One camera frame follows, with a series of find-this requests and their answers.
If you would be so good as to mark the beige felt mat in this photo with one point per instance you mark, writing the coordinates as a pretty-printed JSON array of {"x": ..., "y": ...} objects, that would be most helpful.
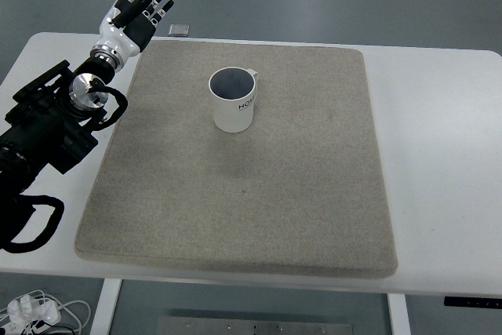
[{"x": 300, "y": 192}]

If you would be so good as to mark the black table control panel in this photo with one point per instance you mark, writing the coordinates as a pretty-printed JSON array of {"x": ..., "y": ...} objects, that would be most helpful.
[{"x": 473, "y": 302}]

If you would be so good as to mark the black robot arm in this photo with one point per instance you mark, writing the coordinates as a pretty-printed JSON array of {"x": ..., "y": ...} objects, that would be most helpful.
[{"x": 56, "y": 115}]

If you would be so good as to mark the white table leg left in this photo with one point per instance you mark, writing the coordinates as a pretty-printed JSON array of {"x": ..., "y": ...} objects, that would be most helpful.
[{"x": 105, "y": 309}]

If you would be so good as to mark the small grey square floor plate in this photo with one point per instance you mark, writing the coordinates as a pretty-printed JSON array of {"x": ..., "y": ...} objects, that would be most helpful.
[{"x": 179, "y": 30}]

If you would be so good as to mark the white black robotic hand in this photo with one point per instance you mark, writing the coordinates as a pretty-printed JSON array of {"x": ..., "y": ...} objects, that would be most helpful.
[{"x": 127, "y": 28}]

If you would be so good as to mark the white ribbed cup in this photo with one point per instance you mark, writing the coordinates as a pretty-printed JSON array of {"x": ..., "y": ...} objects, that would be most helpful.
[{"x": 233, "y": 92}]

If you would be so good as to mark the white table leg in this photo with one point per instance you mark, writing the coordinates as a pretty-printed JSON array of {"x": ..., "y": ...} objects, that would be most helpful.
[
  {"x": 105, "y": 309},
  {"x": 398, "y": 313}
]

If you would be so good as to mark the white power strip with cables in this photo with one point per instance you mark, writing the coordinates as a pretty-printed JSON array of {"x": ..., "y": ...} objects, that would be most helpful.
[{"x": 38, "y": 312}]

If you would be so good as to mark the white table leg right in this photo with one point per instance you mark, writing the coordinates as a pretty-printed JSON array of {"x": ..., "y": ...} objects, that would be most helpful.
[{"x": 398, "y": 313}]

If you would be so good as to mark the grey metal base plate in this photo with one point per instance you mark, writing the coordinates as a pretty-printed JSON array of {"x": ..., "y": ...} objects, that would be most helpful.
[{"x": 192, "y": 325}]

